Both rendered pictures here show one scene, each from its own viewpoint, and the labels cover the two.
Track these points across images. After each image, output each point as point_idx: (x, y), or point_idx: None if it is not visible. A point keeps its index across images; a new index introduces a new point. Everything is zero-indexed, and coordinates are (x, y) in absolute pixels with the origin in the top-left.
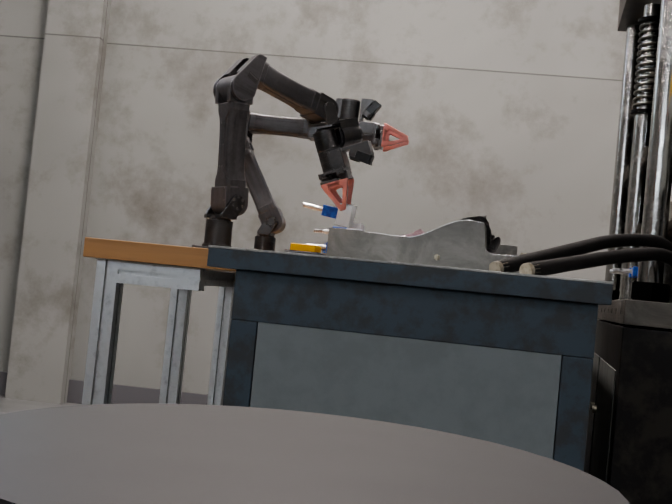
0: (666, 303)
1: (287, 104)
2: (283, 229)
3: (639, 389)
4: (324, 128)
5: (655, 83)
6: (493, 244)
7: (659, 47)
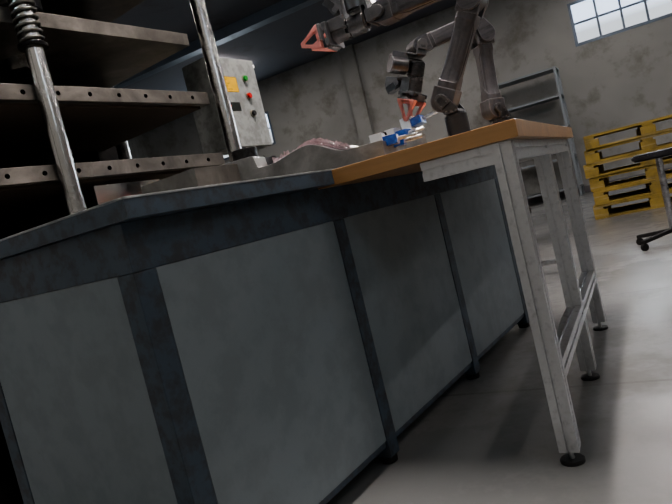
0: None
1: (443, 42)
2: (434, 109)
3: None
4: (416, 59)
5: (224, 81)
6: None
7: (219, 60)
